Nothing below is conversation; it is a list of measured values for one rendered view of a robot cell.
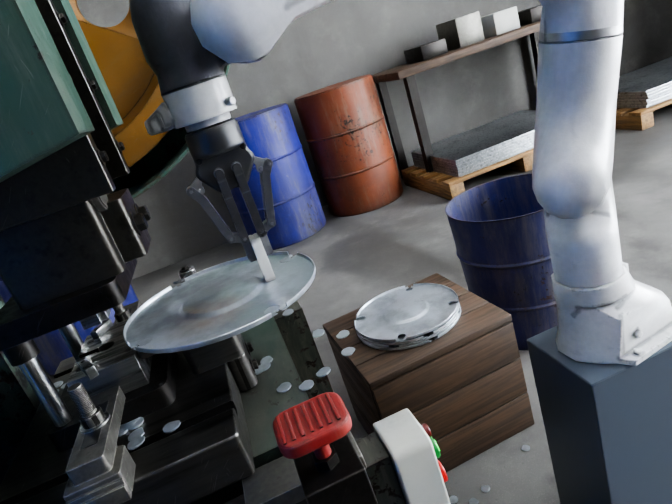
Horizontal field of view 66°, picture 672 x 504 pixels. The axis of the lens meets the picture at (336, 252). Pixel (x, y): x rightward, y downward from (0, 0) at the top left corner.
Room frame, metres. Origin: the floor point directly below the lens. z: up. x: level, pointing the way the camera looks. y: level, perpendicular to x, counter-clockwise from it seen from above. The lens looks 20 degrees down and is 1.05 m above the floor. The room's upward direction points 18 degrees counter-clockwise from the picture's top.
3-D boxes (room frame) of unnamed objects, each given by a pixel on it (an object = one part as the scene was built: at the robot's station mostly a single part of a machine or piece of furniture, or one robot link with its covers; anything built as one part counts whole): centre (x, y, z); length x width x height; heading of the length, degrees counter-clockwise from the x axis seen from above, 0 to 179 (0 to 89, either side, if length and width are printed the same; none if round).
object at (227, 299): (0.72, 0.18, 0.79); 0.29 x 0.29 x 0.01
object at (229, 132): (0.73, 0.11, 0.98); 0.08 x 0.07 x 0.09; 101
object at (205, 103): (0.75, 0.13, 1.05); 0.13 x 0.12 x 0.05; 11
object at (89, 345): (0.69, 0.35, 0.76); 0.15 x 0.09 x 0.05; 10
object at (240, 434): (0.69, 0.36, 0.68); 0.45 x 0.30 x 0.06; 10
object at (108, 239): (0.70, 0.32, 1.04); 0.17 x 0.15 x 0.30; 100
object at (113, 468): (0.52, 0.33, 0.76); 0.17 x 0.06 x 0.10; 10
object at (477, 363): (1.25, -0.13, 0.18); 0.40 x 0.38 x 0.35; 103
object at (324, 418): (0.41, 0.07, 0.72); 0.07 x 0.06 x 0.08; 100
